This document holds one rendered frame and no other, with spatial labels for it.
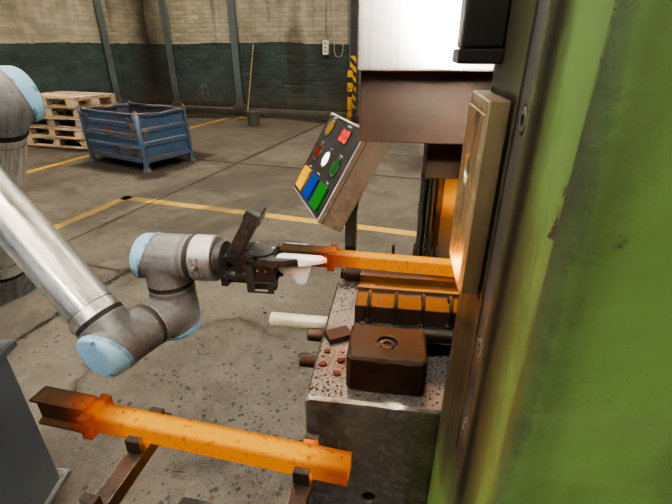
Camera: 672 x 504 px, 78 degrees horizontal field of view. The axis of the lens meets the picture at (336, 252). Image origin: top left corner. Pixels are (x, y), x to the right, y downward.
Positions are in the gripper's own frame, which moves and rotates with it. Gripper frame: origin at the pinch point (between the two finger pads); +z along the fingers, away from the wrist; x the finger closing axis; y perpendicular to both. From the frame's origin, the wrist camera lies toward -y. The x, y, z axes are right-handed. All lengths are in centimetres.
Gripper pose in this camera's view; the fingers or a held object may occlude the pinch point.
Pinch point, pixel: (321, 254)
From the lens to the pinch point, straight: 77.1
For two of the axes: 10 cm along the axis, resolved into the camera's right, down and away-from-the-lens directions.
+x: -1.5, 4.4, -8.8
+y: 0.2, 9.0, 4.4
